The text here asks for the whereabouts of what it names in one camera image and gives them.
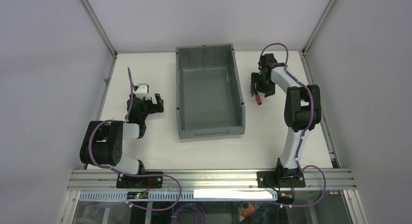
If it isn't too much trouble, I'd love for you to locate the red handled black screwdriver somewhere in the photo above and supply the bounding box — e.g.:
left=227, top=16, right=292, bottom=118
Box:
left=255, top=91, right=262, bottom=105

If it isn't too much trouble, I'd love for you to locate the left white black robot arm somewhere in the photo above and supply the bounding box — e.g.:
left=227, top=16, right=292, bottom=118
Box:
left=79, top=93, right=164, bottom=175

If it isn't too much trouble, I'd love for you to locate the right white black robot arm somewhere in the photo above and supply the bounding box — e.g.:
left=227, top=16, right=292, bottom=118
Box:
left=250, top=53, right=321, bottom=180

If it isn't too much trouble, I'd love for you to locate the grey plastic storage bin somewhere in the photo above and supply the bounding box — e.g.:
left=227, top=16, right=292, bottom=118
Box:
left=175, top=43, right=245, bottom=140

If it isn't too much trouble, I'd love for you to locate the small green circuit board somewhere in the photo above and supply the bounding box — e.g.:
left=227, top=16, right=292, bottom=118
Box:
left=126, top=191, right=149, bottom=200

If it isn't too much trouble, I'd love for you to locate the orange object under table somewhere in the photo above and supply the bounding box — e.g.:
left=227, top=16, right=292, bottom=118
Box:
left=239, top=202, right=260, bottom=218

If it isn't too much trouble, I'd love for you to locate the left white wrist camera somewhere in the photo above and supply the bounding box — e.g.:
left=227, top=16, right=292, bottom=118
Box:
left=134, top=83, right=151, bottom=100

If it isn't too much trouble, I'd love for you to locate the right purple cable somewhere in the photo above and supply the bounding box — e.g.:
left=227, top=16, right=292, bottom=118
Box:
left=260, top=43, right=327, bottom=207

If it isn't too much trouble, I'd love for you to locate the purple cable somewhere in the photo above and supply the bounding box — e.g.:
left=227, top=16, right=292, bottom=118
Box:
left=88, top=67, right=206, bottom=224
left=260, top=43, right=327, bottom=207

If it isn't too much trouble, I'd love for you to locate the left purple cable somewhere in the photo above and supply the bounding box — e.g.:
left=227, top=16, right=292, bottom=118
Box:
left=88, top=67, right=206, bottom=224

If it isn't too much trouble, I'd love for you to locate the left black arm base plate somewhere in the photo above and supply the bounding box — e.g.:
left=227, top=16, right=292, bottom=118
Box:
left=116, top=172, right=164, bottom=190

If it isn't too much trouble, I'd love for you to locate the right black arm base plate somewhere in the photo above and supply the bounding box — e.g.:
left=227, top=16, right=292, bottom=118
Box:
left=257, top=171, right=306, bottom=189

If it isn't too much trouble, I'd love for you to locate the aluminium extrusion rail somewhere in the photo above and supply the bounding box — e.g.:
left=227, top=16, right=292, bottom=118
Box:
left=67, top=169, right=357, bottom=191

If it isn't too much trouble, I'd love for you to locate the white slotted cable duct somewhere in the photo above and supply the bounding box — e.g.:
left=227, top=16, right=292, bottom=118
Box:
left=79, top=190, right=277, bottom=203

